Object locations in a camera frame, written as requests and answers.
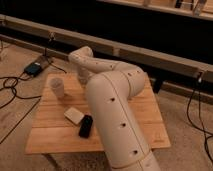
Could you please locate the white square ceramic bowl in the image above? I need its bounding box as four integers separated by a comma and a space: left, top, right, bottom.
64, 107, 84, 125

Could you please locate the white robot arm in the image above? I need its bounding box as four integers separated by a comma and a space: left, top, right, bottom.
68, 46, 161, 171

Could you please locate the black rectangular remote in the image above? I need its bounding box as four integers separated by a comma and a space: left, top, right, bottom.
78, 115, 93, 138

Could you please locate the translucent plastic cup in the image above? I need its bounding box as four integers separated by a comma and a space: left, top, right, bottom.
49, 78, 64, 98

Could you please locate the blue black power adapter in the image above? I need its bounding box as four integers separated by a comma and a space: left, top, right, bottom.
24, 63, 42, 76

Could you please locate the long metal rail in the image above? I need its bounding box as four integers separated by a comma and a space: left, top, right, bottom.
0, 14, 213, 83

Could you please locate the black floor cable right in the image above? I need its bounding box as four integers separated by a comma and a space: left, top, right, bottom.
186, 74, 213, 164

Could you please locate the black floor cable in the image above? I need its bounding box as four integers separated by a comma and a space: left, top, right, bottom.
0, 74, 42, 145
186, 74, 213, 164

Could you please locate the black floor cable left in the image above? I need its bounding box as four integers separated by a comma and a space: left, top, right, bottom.
0, 74, 42, 145

